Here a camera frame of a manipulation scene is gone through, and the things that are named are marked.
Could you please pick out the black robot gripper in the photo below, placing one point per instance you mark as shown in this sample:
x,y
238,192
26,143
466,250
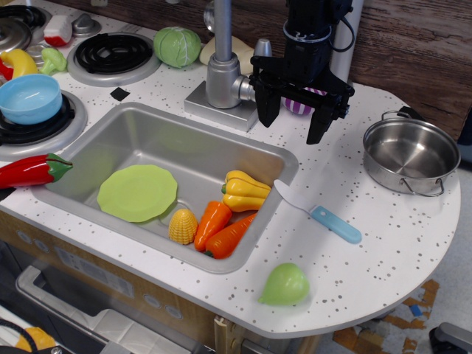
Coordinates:
x,y
305,64

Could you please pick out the red chili pepper toy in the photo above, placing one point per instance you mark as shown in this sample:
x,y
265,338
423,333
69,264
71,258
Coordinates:
x,y
34,170

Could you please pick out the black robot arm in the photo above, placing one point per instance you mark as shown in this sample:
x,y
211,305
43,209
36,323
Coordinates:
x,y
314,19

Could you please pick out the yellow bell pepper toy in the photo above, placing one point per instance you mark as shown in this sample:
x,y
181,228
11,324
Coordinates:
x,y
243,193

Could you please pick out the stainless steel pan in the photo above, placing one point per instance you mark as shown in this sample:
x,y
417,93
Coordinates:
x,y
408,155

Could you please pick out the purple striped onion toy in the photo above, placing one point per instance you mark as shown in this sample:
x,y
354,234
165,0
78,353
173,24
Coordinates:
x,y
299,108

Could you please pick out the grey support pole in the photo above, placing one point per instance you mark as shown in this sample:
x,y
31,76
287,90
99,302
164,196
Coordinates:
x,y
340,62

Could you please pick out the cream potato toy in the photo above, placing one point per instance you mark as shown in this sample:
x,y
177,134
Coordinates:
x,y
243,51

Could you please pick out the silver toy faucet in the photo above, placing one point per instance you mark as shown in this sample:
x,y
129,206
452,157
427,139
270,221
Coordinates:
x,y
226,96

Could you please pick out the silver toy sink basin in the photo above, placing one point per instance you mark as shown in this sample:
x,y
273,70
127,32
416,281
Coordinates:
x,y
197,155

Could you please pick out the green cabbage toy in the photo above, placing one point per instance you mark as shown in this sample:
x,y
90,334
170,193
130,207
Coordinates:
x,y
176,46

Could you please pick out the orange carrot toy upper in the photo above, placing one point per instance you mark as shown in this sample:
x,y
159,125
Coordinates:
x,y
214,219

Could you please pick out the orange carrot toy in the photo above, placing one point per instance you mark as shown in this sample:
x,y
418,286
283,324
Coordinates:
x,y
214,219
223,244

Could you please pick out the orange carrot toy lower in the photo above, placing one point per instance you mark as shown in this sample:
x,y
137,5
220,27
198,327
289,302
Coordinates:
x,y
223,244

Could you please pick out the yellow corn toy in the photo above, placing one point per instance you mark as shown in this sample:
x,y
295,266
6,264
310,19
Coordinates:
x,y
183,227

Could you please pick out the black tape square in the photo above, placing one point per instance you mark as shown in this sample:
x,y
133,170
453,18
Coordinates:
x,y
119,94

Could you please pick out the green pear toy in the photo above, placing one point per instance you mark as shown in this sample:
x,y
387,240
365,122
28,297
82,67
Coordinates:
x,y
287,285

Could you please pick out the green plastic plate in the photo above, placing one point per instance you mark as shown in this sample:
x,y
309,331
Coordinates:
x,y
138,193

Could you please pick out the black rear stove burner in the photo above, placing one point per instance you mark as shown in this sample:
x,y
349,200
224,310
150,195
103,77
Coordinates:
x,y
113,59

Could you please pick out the black stove burner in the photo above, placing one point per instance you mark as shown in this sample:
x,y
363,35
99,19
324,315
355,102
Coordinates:
x,y
50,136
113,59

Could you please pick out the silver stove knob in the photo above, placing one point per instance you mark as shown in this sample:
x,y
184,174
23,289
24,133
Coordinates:
x,y
85,26

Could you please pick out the green broccoli toy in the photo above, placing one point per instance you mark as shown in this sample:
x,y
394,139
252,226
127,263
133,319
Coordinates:
x,y
54,61

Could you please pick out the red white radish toy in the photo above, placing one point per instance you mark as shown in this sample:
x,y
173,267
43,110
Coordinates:
x,y
58,31

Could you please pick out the blue plastic bowl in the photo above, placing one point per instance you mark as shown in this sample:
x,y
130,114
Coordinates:
x,y
31,99

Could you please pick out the yellow banana toy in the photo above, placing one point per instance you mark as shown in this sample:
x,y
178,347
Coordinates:
x,y
17,63

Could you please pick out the black front stove burner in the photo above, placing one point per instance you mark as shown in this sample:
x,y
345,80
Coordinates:
x,y
50,136

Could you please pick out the silver pot lid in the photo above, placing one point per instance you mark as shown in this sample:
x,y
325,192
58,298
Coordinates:
x,y
15,34

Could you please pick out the blue handled toy knife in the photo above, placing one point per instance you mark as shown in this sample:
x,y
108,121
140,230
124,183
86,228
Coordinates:
x,y
320,214

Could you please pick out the silver oven door handle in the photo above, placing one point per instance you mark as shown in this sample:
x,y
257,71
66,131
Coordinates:
x,y
106,332

